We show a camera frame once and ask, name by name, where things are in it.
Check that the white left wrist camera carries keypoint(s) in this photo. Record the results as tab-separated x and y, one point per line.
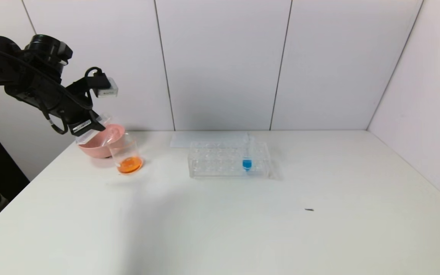
107	89

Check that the test tube with yellow pigment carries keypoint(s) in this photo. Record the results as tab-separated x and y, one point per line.
90	135

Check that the clear glass beaker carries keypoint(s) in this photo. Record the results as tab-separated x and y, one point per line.
130	165

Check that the clear acrylic test tube rack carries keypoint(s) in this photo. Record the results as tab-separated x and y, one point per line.
220	160

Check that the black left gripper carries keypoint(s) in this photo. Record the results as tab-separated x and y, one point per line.
82	126

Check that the orange and black left arm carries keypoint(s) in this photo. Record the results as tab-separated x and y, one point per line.
13	72

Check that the white paper sheet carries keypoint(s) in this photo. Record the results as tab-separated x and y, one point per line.
189	139

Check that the pink bowl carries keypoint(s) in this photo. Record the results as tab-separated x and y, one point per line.
99	149

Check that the test tube with blue pigment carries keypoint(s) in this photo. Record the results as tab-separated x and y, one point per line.
246	164

